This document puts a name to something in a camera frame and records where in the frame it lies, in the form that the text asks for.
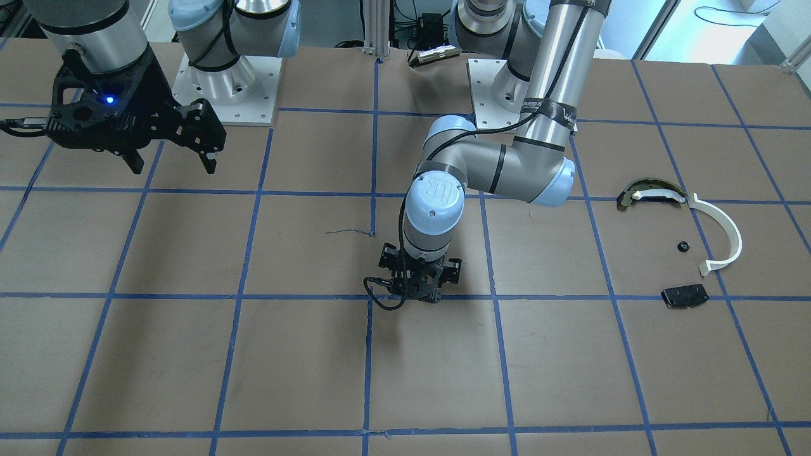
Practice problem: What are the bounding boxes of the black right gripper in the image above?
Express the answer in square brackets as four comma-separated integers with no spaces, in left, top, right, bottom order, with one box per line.
[44,46,227,174]

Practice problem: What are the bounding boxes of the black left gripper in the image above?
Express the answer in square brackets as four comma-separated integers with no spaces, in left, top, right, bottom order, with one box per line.
[379,243,463,304]

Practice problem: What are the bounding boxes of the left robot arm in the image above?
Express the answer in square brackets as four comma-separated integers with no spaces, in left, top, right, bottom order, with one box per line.
[363,1,611,303]

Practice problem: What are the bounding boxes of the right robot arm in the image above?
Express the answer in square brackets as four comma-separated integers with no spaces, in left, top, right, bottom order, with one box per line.
[26,1,300,174]

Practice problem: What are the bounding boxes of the metal connector on table edge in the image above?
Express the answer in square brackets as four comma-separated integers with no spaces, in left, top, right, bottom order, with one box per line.
[408,44,461,68]

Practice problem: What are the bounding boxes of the olive curved brake shoe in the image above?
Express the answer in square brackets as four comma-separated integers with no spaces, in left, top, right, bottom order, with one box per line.
[616,178,687,211]

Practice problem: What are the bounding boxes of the small black flat plate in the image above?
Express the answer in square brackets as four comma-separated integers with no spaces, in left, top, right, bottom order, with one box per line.
[660,284,709,309]

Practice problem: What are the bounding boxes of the white curved plastic part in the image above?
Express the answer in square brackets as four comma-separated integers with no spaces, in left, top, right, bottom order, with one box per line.
[688,193,743,277]

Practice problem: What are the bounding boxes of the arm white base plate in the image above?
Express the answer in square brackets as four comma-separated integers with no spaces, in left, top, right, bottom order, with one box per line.
[172,55,284,127]
[468,58,529,129]

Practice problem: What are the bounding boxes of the aluminium frame post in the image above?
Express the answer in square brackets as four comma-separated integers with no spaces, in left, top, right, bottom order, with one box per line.
[361,1,392,63]

